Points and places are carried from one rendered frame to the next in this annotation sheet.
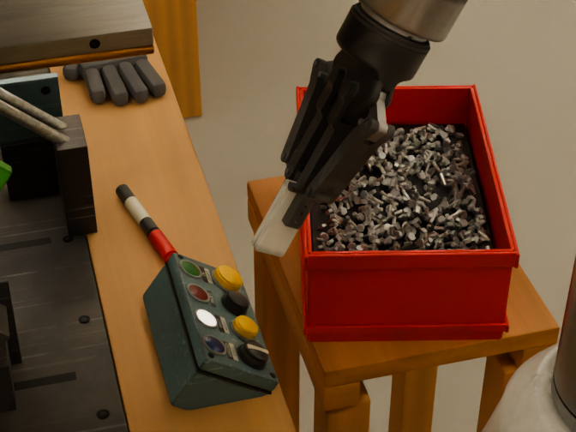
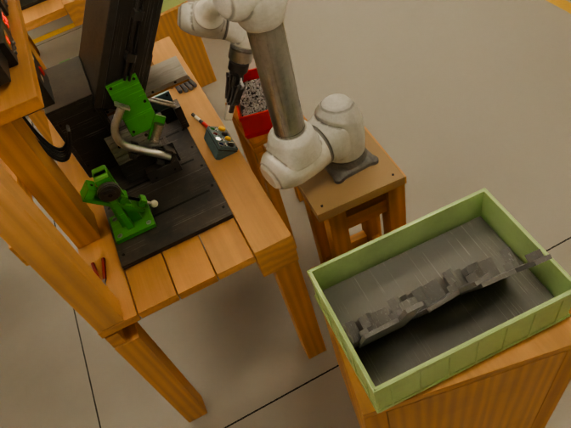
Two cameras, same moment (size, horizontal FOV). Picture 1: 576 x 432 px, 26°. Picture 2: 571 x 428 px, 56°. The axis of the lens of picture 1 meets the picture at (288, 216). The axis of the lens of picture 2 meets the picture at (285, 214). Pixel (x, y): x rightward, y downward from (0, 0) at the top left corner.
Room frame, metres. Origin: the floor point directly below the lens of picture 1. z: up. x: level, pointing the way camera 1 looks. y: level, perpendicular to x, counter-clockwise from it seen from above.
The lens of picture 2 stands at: (-0.79, -0.19, 2.30)
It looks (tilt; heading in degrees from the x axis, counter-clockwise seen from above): 49 degrees down; 4
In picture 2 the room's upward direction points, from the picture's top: 17 degrees counter-clockwise
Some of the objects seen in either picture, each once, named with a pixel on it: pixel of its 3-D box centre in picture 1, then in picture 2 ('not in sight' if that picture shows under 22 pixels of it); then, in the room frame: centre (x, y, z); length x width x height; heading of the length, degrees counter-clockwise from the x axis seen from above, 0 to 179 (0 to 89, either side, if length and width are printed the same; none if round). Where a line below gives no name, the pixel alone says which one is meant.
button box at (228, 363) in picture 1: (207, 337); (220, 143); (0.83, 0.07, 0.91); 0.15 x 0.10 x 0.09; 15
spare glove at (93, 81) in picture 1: (103, 60); (178, 81); (1.32, 0.23, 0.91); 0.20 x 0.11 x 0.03; 22
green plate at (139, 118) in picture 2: not in sight; (131, 100); (0.89, 0.33, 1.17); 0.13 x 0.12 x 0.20; 15
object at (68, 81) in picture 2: not in sight; (84, 117); (1.01, 0.57, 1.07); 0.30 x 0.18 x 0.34; 15
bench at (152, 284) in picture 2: not in sight; (178, 217); (0.94, 0.41, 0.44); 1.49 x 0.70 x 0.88; 15
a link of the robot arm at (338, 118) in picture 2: not in sight; (337, 126); (0.59, -0.36, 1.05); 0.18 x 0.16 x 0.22; 119
